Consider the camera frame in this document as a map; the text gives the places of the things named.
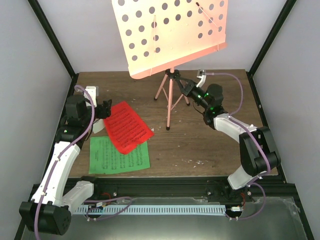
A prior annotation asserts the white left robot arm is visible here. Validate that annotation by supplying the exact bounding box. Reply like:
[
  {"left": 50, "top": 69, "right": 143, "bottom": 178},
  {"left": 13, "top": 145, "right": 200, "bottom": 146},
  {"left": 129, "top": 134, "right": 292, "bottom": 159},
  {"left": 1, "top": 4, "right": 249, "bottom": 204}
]
[{"left": 19, "top": 94, "right": 112, "bottom": 238}]

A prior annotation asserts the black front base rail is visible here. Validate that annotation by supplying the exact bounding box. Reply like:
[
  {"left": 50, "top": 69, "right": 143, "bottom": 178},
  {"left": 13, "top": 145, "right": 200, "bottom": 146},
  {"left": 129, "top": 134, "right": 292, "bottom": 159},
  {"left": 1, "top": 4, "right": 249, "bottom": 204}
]
[{"left": 32, "top": 176, "right": 298, "bottom": 204}]

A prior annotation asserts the black left frame rail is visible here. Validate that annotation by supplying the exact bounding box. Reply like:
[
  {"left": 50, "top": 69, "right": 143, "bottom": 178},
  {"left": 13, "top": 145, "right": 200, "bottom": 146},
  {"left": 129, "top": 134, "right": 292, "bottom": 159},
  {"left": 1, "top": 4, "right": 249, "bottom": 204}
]
[{"left": 39, "top": 72, "right": 80, "bottom": 183}]

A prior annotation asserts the black back left frame post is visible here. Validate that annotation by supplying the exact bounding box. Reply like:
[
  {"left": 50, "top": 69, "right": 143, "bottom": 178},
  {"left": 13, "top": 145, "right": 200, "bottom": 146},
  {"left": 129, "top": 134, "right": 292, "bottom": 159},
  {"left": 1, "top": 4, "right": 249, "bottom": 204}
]
[{"left": 27, "top": 0, "right": 77, "bottom": 79}]

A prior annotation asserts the black right frame rail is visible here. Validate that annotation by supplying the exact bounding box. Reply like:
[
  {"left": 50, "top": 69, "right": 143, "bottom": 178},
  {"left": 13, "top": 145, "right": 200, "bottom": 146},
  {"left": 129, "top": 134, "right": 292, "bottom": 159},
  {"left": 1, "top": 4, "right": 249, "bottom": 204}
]
[{"left": 246, "top": 71, "right": 287, "bottom": 183}]

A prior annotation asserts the pink folding music stand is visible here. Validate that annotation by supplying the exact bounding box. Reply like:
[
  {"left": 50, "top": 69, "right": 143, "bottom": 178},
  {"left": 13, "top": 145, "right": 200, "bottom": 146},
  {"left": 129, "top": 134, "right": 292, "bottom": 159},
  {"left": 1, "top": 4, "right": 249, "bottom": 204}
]
[{"left": 110, "top": 0, "right": 229, "bottom": 132}]

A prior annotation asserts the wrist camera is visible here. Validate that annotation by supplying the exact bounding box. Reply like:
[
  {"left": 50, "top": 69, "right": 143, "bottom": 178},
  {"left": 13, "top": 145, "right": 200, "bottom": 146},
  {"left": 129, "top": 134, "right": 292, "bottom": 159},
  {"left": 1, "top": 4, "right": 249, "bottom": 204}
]
[
  {"left": 196, "top": 69, "right": 207, "bottom": 88},
  {"left": 83, "top": 86, "right": 99, "bottom": 108}
]

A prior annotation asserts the black frame rail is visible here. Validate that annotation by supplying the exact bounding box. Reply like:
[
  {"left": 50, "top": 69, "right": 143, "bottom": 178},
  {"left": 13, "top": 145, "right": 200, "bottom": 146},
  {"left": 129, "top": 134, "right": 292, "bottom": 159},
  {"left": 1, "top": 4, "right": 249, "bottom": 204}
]
[
  {"left": 246, "top": 71, "right": 287, "bottom": 183},
  {"left": 39, "top": 72, "right": 80, "bottom": 183}
]

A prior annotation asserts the black frame post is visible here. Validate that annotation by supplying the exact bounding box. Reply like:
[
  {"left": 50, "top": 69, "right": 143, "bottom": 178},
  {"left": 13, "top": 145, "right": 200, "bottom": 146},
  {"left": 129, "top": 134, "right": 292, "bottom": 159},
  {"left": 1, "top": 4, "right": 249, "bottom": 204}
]
[
  {"left": 248, "top": 0, "right": 298, "bottom": 76},
  {"left": 27, "top": 0, "right": 77, "bottom": 79}
]

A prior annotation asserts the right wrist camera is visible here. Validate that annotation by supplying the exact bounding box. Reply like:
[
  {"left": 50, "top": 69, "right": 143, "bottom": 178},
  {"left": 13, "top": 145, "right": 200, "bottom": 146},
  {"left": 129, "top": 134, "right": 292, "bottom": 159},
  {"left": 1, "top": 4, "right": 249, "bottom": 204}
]
[{"left": 196, "top": 69, "right": 207, "bottom": 88}]

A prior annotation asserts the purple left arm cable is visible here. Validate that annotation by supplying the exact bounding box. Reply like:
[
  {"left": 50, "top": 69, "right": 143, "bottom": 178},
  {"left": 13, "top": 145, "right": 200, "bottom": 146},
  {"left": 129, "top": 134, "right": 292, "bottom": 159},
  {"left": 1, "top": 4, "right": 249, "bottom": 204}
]
[{"left": 33, "top": 85, "right": 133, "bottom": 240}]

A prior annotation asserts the green sheet music page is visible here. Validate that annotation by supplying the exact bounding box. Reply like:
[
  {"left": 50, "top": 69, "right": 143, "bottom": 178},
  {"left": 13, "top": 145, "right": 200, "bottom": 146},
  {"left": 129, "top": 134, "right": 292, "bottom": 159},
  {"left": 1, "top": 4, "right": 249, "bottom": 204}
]
[{"left": 88, "top": 136, "right": 150, "bottom": 175}]

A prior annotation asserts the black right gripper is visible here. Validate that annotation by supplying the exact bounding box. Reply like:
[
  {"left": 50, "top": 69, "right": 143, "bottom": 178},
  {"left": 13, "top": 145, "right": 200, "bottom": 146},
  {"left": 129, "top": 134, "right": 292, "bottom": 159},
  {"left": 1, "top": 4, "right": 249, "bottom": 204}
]
[{"left": 176, "top": 77, "right": 210, "bottom": 111}]

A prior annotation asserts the red sheet music page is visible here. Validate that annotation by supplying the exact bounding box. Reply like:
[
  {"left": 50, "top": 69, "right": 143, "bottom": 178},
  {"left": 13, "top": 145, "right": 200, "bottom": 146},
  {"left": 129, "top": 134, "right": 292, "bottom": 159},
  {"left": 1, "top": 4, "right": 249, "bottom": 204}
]
[{"left": 104, "top": 101, "right": 154, "bottom": 155}]

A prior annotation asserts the black back right frame post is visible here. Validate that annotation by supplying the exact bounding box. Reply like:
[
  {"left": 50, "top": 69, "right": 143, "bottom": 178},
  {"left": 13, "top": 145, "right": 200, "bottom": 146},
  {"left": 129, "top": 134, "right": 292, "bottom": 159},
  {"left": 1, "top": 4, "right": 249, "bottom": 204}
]
[{"left": 248, "top": 0, "right": 298, "bottom": 76}]

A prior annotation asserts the light blue slotted cable duct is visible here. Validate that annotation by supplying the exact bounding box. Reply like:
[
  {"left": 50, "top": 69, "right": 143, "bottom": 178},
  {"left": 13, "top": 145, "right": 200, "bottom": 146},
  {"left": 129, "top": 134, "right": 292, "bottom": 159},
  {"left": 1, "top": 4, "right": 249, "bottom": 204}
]
[{"left": 74, "top": 205, "right": 226, "bottom": 216}]

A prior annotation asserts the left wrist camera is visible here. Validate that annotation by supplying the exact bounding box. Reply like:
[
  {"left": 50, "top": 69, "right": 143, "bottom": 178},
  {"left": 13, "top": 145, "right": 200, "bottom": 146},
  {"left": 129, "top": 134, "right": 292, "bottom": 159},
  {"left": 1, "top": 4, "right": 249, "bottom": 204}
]
[{"left": 83, "top": 86, "right": 99, "bottom": 108}]

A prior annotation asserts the white metronome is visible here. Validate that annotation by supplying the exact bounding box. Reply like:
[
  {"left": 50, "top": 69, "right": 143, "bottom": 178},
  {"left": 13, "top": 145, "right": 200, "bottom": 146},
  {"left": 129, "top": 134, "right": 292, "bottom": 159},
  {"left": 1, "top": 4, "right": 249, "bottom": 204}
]
[{"left": 92, "top": 119, "right": 105, "bottom": 134}]

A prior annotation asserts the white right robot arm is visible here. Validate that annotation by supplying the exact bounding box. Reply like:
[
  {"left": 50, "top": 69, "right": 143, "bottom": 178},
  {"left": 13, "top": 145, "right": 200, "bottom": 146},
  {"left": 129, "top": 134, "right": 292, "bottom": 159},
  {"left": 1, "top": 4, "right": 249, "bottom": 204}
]
[{"left": 176, "top": 76, "right": 281, "bottom": 202}]

